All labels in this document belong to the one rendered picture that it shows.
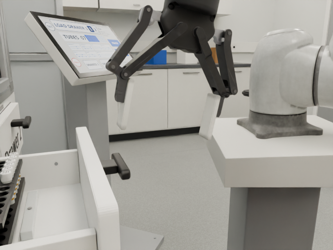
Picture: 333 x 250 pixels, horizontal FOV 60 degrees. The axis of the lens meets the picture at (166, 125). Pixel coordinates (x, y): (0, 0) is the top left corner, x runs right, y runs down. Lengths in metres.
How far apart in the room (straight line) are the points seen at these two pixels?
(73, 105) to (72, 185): 0.88
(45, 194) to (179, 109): 3.21
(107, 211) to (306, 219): 0.74
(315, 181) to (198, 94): 3.08
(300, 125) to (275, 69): 0.17
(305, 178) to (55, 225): 0.52
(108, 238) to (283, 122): 0.63
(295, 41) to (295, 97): 0.14
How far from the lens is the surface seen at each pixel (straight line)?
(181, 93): 3.62
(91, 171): 0.32
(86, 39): 1.34
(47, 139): 2.11
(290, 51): 0.80
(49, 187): 0.52
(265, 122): 0.82
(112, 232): 0.26
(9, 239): 0.35
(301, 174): 0.71
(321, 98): 0.80
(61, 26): 1.28
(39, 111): 2.06
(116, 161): 0.39
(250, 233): 0.90
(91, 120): 1.35
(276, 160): 0.68
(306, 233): 0.96
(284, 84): 0.79
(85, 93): 1.32
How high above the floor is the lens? 1.05
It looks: 14 degrees down
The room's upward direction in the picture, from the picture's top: straight up
